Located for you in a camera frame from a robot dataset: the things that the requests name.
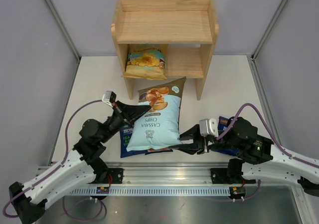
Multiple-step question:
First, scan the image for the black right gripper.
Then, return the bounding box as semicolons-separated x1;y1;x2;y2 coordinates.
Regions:
169;123;241;154

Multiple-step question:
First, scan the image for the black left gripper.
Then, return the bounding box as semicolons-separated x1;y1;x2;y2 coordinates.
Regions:
99;101;152;144

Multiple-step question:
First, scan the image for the blue Burts sea salt bag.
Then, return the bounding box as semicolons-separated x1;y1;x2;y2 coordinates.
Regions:
120;126;134;158

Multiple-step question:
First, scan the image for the light blue cassava chips bag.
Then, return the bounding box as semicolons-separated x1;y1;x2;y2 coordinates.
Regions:
127;77;186;151

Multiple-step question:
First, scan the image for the tan kettle cooked chips bag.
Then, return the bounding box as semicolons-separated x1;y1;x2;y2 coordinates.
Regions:
123;44;168;80

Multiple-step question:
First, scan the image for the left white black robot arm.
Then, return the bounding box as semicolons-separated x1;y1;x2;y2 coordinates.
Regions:
9;101;151;224

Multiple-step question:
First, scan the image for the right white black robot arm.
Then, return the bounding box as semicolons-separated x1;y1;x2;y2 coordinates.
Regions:
171;117;319;197

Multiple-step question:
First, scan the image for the wooden two-tier shelf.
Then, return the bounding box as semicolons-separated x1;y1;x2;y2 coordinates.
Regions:
111;0;219;100

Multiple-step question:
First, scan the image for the blue Burts chilli bag right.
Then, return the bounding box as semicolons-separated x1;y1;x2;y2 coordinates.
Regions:
217;116;238;157

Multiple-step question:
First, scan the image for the blue burts chilli bag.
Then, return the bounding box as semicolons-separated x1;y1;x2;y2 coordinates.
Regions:
217;116;238;157
145;148;173;155

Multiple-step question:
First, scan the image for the blue Burts chilli bag centre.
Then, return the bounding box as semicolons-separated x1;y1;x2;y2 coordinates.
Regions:
145;148;173;155

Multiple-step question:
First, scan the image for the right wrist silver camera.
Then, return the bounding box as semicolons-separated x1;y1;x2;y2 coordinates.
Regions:
199;118;218;137

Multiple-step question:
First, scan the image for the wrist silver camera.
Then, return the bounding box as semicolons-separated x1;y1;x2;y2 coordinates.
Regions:
101;91;116;107
199;118;218;137

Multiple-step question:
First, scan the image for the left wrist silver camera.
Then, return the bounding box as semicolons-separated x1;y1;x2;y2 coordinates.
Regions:
101;91;116;107

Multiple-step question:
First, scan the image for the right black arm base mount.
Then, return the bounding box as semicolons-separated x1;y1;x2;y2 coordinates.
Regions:
210;168;257;185

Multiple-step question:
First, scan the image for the white slotted cable duct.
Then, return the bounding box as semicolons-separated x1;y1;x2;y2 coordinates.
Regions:
69;186;230;197

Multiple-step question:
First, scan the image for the aluminium rail frame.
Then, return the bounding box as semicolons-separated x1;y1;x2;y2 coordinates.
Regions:
32;161;305;185

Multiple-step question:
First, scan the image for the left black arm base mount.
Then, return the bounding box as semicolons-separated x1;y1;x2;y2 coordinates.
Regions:
99;168;124;184

